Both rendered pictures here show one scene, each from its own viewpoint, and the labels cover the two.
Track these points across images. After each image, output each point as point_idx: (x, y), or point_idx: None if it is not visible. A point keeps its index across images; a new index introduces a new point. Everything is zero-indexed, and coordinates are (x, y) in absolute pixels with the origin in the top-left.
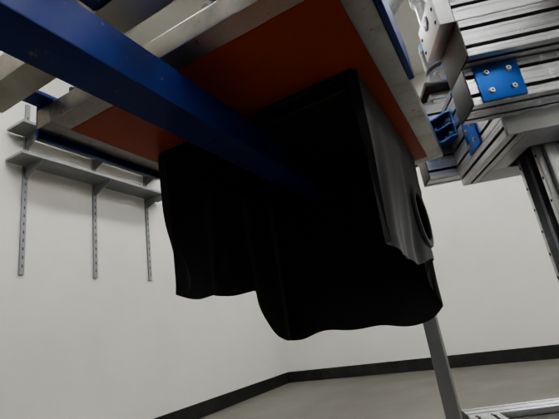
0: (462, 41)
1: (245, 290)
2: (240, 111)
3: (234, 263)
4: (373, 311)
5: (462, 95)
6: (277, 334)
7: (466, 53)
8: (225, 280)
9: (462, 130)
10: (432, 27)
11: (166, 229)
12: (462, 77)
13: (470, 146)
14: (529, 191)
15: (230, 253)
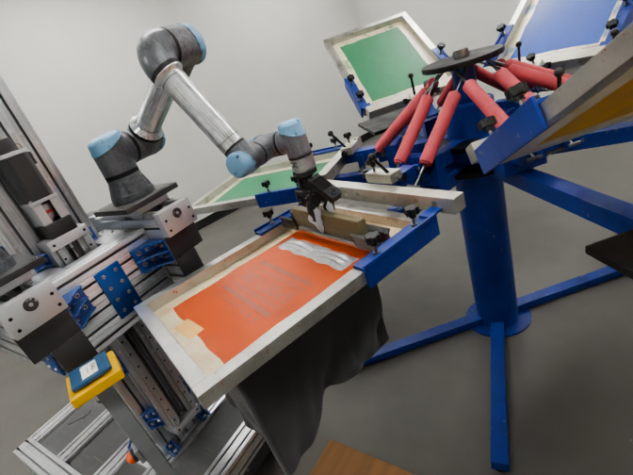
0: (198, 231)
1: (334, 383)
2: (326, 243)
3: (334, 363)
4: (243, 418)
5: (192, 261)
6: (312, 443)
7: (202, 238)
8: (348, 368)
9: (112, 299)
10: (187, 218)
11: (381, 307)
12: (194, 251)
13: (126, 310)
14: (124, 342)
15: (334, 356)
